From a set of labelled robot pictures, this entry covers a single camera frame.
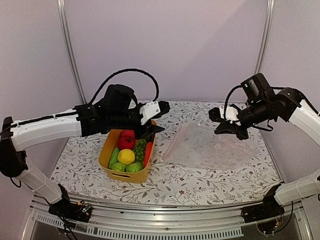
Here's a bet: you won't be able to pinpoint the aluminium frame post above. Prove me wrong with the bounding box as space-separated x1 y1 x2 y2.
56 0 87 104
254 0 275 74

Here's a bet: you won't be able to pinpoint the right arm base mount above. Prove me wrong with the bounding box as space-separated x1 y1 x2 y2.
241 184 285 235

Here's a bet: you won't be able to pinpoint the green toy cucumber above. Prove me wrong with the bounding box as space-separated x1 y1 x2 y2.
108 147 120 169

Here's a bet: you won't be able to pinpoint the red toy tomato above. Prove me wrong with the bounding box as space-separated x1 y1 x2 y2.
117 130 136 150

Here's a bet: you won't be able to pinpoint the green toy grapes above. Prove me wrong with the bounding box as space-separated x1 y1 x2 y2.
132 139 147 162

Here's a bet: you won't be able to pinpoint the clear zip top bag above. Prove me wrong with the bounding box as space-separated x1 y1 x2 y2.
162 123 260 170

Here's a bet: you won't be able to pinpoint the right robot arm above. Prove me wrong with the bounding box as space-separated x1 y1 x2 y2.
208 87 320 218

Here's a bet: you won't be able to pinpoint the black cable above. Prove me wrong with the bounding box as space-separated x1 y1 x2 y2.
223 84 320 118
87 68 160 106

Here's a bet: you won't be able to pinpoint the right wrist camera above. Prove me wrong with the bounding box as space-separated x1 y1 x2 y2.
208 104 240 124

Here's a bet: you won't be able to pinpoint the left black cable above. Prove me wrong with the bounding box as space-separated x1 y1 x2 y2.
87 68 160 106

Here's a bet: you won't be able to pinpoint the left aluminium frame post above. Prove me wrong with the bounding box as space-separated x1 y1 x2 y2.
56 0 87 104

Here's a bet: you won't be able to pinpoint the yellow plastic basket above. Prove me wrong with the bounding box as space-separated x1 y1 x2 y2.
98 129 156 184

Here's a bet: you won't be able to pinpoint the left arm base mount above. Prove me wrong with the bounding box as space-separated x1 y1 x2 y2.
48 184 93 223

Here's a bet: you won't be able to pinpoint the orange toy carrot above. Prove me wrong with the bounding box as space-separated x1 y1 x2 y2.
143 142 153 167

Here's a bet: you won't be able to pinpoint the right aluminium frame post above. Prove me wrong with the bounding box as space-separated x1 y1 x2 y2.
254 0 275 74

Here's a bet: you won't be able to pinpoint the floral table mat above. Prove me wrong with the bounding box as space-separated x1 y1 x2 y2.
51 101 282 206

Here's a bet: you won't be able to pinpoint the green toy lime right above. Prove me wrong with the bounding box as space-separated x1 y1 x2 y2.
125 162 144 173

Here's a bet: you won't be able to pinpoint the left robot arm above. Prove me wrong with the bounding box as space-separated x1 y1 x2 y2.
0 101 170 217

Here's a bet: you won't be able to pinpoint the right black cable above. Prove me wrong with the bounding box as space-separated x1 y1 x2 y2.
223 84 320 118

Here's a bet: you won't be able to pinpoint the yellow toy lemon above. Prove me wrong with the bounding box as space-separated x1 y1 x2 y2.
117 149 136 166

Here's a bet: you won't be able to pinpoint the green toy lettuce leaf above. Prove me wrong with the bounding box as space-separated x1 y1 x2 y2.
139 133 154 143

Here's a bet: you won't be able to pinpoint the front aluminium rail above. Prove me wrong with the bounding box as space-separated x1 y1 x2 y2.
21 194 314 240

